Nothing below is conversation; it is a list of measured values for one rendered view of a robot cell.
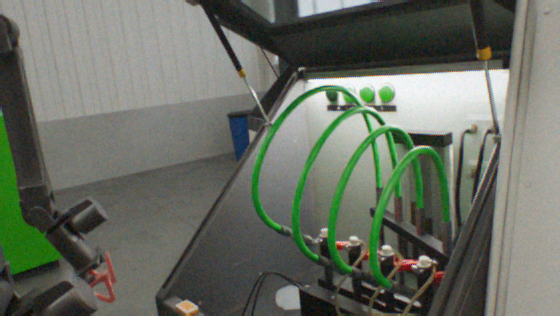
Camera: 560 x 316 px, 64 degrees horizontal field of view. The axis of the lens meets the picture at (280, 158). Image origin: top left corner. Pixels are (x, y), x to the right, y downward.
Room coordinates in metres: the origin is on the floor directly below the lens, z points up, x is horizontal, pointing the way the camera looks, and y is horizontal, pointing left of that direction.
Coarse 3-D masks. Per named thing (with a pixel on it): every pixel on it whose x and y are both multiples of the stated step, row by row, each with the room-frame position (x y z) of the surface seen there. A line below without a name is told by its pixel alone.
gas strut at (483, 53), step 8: (472, 0) 0.69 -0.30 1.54; (480, 0) 0.69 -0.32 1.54; (472, 8) 0.69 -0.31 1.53; (480, 8) 0.69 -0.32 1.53; (472, 16) 0.70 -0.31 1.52; (480, 16) 0.69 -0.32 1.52; (480, 24) 0.70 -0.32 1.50; (480, 32) 0.70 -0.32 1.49; (480, 40) 0.71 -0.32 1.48; (480, 48) 0.71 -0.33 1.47; (488, 48) 0.71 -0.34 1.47; (480, 56) 0.72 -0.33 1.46; (488, 56) 0.72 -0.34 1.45; (488, 72) 0.73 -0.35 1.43; (488, 80) 0.73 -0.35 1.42; (488, 88) 0.74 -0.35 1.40; (488, 96) 0.75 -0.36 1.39; (496, 120) 0.76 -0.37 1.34; (496, 128) 0.76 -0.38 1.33; (496, 136) 0.77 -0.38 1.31
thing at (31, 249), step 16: (0, 112) 3.94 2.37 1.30; (0, 128) 3.37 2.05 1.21; (0, 144) 3.35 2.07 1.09; (0, 160) 3.33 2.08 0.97; (0, 176) 3.32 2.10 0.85; (0, 192) 3.30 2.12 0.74; (16, 192) 3.37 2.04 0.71; (0, 208) 3.29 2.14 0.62; (16, 208) 3.35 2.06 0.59; (0, 224) 3.27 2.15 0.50; (16, 224) 3.34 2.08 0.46; (0, 240) 3.26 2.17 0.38; (16, 240) 3.32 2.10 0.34; (32, 240) 3.39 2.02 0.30; (16, 256) 3.31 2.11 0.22; (32, 256) 3.38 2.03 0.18; (48, 256) 3.45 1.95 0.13; (16, 272) 3.29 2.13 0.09; (32, 272) 3.39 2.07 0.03
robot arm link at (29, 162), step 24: (0, 24) 0.90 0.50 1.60; (0, 48) 0.90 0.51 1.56; (0, 72) 0.92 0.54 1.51; (24, 72) 0.95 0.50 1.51; (0, 96) 0.92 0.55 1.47; (24, 96) 0.93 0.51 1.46; (24, 120) 0.93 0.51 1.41; (24, 144) 0.93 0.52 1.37; (24, 168) 0.92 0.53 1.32; (24, 192) 0.91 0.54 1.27; (48, 192) 0.93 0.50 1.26; (24, 216) 0.91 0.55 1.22
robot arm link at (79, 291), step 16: (64, 272) 0.58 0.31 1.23; (48, 288) 0.55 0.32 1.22; (64, 288) 0.55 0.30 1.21; (80, 288) 0.57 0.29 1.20; (16, 304) 0.56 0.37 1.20; (32, 304) 0.53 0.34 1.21; (48, 304) 0.55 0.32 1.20; (64, 304) 0.55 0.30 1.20; (80, 304) 0.55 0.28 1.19; (96, 304) 0.58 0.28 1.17
